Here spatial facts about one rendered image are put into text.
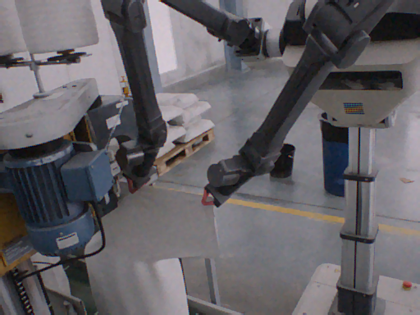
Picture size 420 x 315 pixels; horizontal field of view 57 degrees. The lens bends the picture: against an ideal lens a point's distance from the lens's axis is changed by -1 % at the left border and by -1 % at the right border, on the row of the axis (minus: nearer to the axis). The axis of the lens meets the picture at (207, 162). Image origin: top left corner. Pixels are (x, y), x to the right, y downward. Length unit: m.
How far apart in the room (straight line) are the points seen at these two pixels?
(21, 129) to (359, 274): 1.35
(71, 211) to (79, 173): 0.12
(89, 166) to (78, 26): 0.31
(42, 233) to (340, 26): 0.73
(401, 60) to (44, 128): 0.89
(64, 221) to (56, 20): 0.44
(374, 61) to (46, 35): 0.82
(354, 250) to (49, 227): 1.15
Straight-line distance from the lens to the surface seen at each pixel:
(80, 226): 0.95
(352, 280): 1.75
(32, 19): 0.94
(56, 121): 0.86
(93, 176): 0.86
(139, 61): 0.97
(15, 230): 1.11
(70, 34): 0.92
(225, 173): 0.91
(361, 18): 0.69
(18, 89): 5.08
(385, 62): 1.15
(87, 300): 2.00
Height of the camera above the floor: 1.58
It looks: 22 degrees down
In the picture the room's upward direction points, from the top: 8 degrees counter-clockwise
